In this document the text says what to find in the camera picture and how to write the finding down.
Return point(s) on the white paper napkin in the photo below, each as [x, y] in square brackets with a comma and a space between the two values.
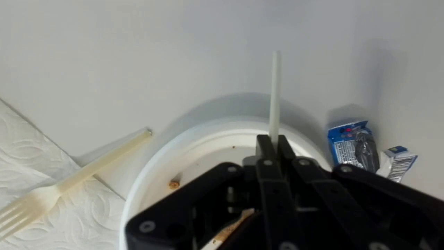
[85, 218]

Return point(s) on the blue silver snack wrapper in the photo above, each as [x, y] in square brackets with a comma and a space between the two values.
[352, 143]

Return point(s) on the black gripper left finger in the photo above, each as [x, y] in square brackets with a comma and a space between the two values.
[266, 168]

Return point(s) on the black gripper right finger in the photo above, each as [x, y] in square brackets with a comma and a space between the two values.
[287, 159]

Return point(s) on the white foam plate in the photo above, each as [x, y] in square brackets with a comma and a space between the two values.
[187, 155]

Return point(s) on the cream plastic knife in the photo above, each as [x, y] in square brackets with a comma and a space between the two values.
[273, 133]

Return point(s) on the cream plastic fork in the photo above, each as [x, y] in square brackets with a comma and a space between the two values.
[42, 200]

